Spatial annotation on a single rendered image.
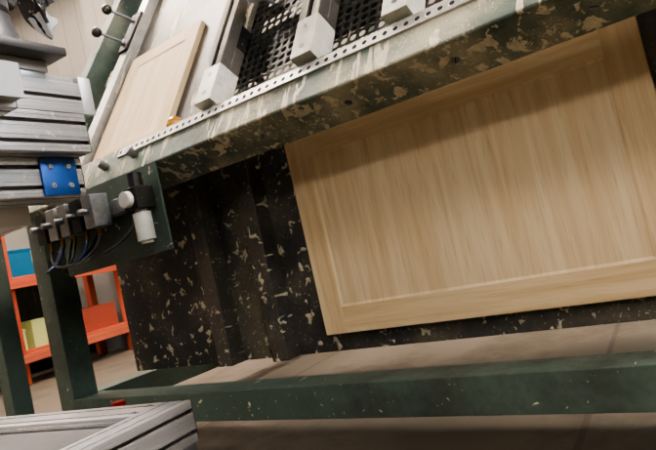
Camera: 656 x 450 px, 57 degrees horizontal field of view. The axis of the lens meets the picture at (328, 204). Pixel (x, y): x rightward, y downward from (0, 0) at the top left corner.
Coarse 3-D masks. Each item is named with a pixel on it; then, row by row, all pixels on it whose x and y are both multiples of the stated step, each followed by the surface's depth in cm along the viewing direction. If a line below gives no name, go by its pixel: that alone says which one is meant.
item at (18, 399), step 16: (0, 240) 190; (0, 256) 189; (0, 272) 188; (0, 288) 187; (0, 304) 186; (0, 320) 185; (16, 320) 189; (0, 336) 184; (16, 336) 188; (0, 352) 185; (16, 352) 187; (0, 368) 185; (16, 368) 186; (0, 384) 186; (16, 384) 185; (16, 400) 184
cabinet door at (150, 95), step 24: (168, 48) 204; (192, 48) 191; (144, 72) 207; (168, 72) 194; (120, 96) 209; (144, 96) 197; (168, 96) 185; (120, 120) 199; (144, 120) 187; (120, 144) 189
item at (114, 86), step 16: (144, 0) 237; (144, 16) 231; (144, 32) 230; (128, 64) 220; (112, 80) 215; (112, 96) 211; (96, 112) 210; (96, 128) 203; (96, 144) 201; (80, 160) 197
